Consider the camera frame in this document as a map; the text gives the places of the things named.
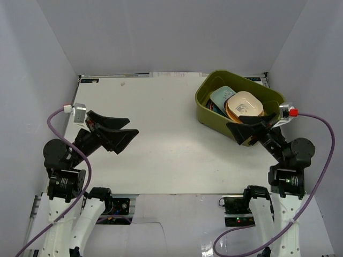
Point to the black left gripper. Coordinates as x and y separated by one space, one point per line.
97 133

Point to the cream panda square dish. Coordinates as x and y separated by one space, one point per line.
246 98

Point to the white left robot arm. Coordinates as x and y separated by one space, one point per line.
74 212

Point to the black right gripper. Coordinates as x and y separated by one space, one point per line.
242 131

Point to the orange woven round plate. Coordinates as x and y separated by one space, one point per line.
231 116

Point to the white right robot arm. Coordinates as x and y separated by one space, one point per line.
274 209

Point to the white papers at back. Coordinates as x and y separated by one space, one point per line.
178 74

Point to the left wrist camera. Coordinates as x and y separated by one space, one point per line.
77 111

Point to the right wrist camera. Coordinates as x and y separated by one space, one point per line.
286 113

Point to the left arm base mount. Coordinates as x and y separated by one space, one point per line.
120 212

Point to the olive green plastic bin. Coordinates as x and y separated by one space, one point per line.
270 98

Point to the mint green divided tray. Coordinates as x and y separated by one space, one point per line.
221 95

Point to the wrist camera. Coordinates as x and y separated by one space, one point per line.
77 111
286 113

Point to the dark striped rim plate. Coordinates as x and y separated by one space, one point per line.
209 104

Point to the teal scalloped plate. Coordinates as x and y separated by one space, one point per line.
215 109

